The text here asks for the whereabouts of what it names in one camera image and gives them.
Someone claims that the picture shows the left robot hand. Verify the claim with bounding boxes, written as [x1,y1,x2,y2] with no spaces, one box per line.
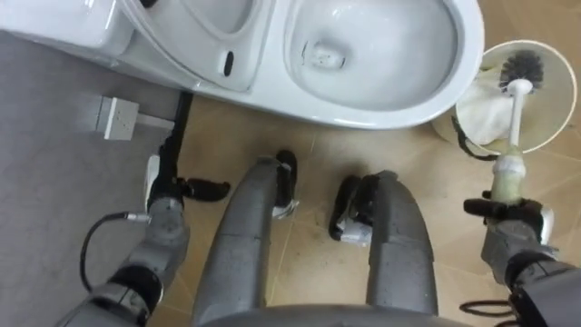
[144,134,231,213]

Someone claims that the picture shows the white toilet lid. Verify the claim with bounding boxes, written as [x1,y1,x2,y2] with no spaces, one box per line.
[118,0,276,94]

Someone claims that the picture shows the white toilet brush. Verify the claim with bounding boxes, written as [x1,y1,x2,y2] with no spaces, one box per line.
[491,49,546,205]

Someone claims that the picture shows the white toilet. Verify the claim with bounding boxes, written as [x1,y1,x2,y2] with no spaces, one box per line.
[0,0,486,131]

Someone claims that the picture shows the white cloth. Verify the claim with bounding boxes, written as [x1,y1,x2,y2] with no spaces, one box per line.
[461,67,517,146]

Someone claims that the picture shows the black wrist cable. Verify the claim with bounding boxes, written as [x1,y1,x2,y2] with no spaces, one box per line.
[458,299,523,327]
[79,211,152,292]

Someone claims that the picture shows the white wall socket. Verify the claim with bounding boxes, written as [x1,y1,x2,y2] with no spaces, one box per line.
[95,94,141,142]

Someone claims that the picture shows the black bucket handle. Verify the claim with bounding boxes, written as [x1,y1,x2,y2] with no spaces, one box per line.
[450,115,500,163]

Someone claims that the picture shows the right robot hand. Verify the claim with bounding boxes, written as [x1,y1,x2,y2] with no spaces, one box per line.
[463,190,556,246]

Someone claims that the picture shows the robot legs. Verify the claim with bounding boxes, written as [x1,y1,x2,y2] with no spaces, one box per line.
[190,149,439,326]

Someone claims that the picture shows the robot body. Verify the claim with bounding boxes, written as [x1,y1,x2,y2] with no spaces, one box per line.
[199,304,474,327]

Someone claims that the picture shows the cream plastic bucket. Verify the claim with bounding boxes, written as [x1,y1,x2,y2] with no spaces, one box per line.
[430,39,578,156]

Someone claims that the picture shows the white cable duct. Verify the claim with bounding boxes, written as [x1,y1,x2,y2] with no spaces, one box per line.
[135,113,176,132]

